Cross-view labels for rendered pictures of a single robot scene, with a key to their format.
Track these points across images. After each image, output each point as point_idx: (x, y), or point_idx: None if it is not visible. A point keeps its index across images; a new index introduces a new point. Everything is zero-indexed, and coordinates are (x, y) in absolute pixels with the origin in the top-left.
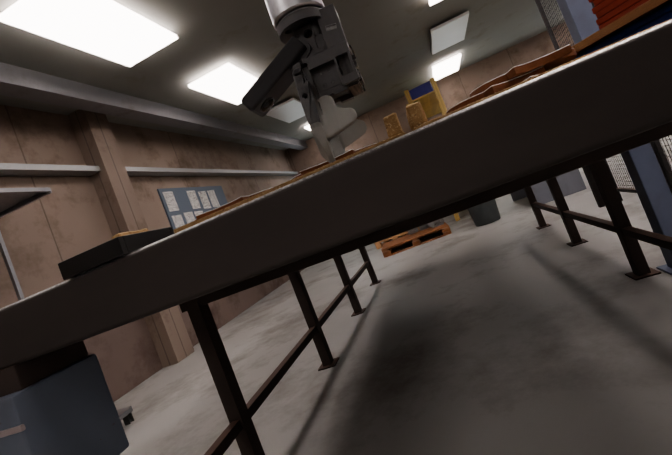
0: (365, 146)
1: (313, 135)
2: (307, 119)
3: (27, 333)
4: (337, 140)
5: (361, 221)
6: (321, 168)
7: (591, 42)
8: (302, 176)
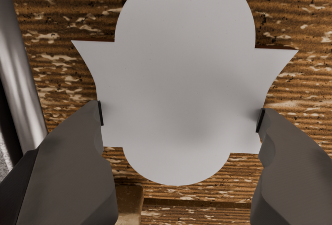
0: (129, 162)
1: (55, 128)
2: (19, 162)
3: None
4: (262, 157)
5: None
6: (36, 87)
7: None
8: (26, 51)
